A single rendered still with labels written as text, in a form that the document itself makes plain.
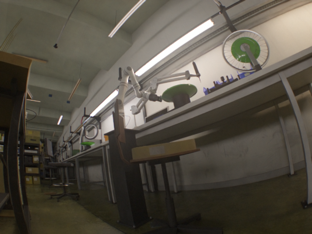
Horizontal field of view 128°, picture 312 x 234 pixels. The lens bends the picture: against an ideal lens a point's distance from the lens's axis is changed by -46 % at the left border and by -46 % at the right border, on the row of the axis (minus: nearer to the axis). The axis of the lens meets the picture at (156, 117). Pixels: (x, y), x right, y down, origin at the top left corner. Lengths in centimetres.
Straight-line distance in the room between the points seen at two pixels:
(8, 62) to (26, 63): 9
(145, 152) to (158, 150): 6
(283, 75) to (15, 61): 140
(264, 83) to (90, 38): 383
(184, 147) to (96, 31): 358
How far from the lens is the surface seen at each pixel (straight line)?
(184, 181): 228
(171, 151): 71
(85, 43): 417
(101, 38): 403
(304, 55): 108
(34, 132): 593
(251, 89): 99
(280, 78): 102
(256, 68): 130
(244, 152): 187
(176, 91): 110
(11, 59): 72
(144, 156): 68
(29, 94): 101
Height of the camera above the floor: 53
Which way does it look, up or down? 18 degrees up
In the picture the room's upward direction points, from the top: 10 degrees counter-clockwise
